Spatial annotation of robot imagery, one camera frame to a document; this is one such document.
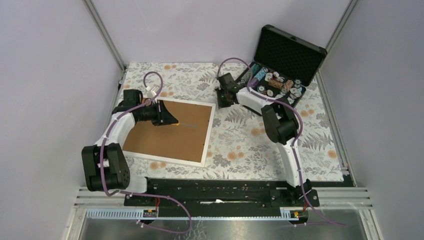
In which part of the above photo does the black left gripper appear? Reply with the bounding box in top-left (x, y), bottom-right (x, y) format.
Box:
top-left (138, 99), bottom-right (178, 126)

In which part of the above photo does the white picture frame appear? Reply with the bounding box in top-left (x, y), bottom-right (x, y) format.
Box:
top-left (123, 97), bottom-right (216, 168)

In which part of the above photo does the yellow handled screwdriver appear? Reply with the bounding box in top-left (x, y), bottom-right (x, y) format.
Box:
top-left (175, 122), bottom-right (197, 128)

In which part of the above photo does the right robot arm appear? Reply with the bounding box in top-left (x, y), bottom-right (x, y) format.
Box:
top-left (215, 73), bottom-right (312, 206)

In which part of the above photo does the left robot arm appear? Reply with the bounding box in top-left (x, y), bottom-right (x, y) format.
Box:
top-left (81, 89), bottom-right (179, 206)

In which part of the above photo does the black poker chip case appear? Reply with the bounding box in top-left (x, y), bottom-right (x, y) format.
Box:
top-left (249, 24), bottom-right (328, 107)

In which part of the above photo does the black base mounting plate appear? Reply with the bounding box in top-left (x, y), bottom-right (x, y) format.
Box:
top-left (123, 178), bottom-right (306, 218)

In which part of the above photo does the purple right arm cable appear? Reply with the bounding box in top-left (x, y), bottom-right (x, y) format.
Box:
top-left (216, 57), bottom-right (349, 229)

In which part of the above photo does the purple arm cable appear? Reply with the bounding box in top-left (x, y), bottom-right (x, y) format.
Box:
top-left (216, 57), bottom-right (349, 229)
top-left (99, 71), bottom-right (194, 235)

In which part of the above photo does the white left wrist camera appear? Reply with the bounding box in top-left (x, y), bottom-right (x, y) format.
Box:
top-left (145, 86), bottom-right (161, 101)

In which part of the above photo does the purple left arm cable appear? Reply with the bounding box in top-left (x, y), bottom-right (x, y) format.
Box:
top-left (99, 71), bottom-right (194, 235)

